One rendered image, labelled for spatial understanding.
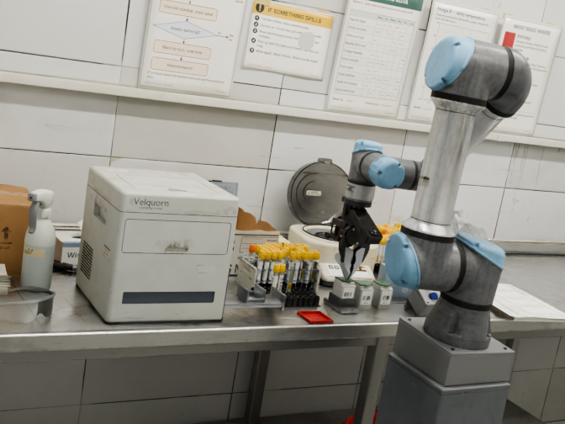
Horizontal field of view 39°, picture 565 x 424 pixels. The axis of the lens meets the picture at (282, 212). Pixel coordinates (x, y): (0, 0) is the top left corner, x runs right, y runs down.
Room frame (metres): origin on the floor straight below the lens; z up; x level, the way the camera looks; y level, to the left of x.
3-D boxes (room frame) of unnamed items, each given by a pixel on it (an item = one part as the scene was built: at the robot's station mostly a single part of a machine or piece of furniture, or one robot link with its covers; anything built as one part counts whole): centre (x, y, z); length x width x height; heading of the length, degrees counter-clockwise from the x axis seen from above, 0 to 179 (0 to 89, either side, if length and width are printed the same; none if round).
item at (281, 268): (2.03, -0.04, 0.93); 0.17 x 0.09 x 0.11; 121
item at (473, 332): (1.74, -0.44, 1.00); 0.15 x 0.15 x 0.10
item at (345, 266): (2.05, -0.17, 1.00); 0.06 x 0.03 x 0.09; 31
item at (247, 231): (2.25, 0.17, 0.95); 0.29 x 0.25 x 0.15; 30
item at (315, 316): (1.93, -0.12, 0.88); 0.07 x 0.07 x 0.01; 30
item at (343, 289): (2.05, -0.19, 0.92); 0.05 x 0.04 x 0.06; 31
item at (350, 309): (2.05, -0.19, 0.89); 0.09 x 0.05 x 0.04; 31
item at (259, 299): (1.86, 0.06, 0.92); 0.21 x 0.07 x 0.05; 120
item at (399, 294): (2.21, -0.35, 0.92); 0.10 x 0.07 x 0.10; 112
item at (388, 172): (1.97, -0.24, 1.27); 0.11 x 0.11 x 0.08; 20
